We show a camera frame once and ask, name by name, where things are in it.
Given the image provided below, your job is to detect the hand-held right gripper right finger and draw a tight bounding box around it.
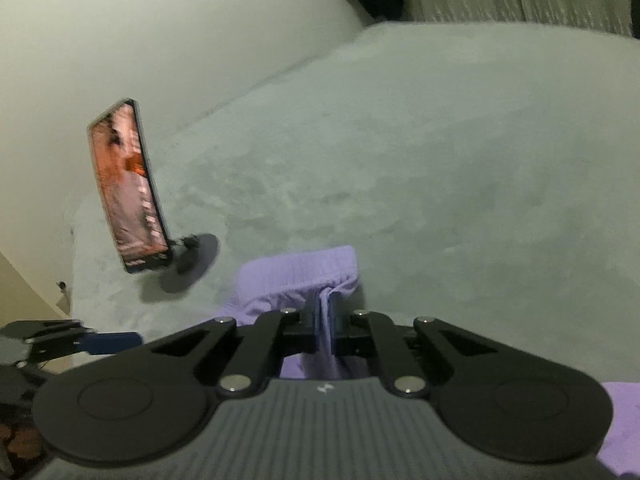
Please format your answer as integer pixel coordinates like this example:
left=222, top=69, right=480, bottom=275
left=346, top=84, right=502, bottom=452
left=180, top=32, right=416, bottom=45
left=330, top=295, right=507, bottom=400

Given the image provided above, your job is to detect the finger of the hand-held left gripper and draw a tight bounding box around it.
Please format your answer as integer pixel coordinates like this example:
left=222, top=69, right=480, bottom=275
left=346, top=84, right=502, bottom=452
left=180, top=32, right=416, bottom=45
left=27, top=319, right=145, bottom=362

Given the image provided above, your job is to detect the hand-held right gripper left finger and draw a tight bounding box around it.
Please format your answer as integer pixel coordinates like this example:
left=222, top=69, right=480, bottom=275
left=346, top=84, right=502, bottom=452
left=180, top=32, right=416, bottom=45
left=149, top=294, right=322, bottom=400

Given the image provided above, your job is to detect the purple garment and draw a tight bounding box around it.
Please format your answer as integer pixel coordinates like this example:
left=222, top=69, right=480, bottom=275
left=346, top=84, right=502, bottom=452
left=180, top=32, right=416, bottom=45
left=222, top=245, right=640, bottom=478

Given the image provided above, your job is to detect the round-based phone stand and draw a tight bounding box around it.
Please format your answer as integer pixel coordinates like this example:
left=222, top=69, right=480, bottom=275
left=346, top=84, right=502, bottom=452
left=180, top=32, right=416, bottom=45
left=159, top=232, right=221, bottom=295

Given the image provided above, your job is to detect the smartphone with lit screen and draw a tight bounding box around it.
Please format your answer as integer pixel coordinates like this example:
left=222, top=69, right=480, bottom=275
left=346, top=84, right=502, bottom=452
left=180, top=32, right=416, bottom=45
left=86, top=97, right=172, bottom=275

